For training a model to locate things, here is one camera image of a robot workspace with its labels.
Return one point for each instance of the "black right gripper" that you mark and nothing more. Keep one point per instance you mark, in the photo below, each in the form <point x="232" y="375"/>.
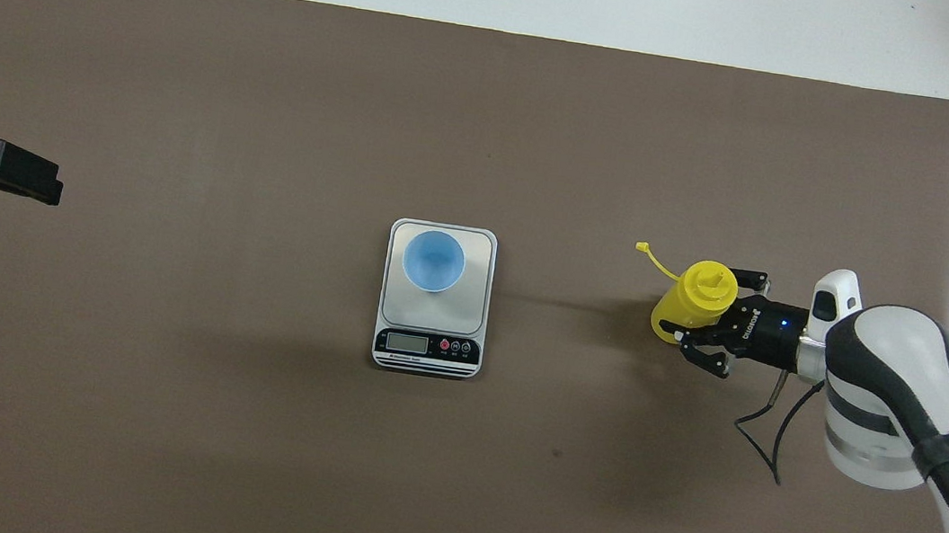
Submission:
<point x="770" y="332"/>

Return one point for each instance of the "yellow squeeze bottle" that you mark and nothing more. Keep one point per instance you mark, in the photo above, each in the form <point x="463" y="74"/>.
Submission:
<point x="696" y="303"/>

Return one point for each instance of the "blue plastic cup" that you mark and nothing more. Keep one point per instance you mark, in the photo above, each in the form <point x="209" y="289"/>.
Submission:
<point x="434" y="260"/>

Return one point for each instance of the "silver digital kitchen scale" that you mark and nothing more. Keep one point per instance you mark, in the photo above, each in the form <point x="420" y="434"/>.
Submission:
<point x="432" y="316"/>

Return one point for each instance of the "brown table mat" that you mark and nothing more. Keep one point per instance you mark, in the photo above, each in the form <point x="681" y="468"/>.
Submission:
<point x="145" y="443"/>

